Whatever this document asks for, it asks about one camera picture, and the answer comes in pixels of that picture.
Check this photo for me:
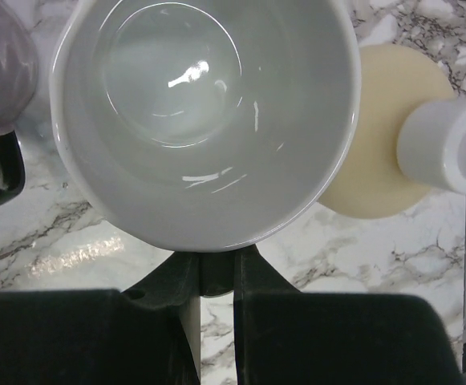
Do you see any cream soap pump bottle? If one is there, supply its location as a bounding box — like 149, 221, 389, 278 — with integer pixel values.
318, 44, 466, 219

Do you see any purple mug black handle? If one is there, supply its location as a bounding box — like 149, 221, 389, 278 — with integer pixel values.
0, 1, 38, 206

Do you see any white light blue mug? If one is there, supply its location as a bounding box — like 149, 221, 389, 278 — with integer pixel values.
48, 0, 361, 298

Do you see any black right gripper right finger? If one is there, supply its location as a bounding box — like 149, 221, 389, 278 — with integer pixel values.
234, 246, 463, 384

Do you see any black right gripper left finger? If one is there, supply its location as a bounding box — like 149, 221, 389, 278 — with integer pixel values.
0, 253, 200, 384

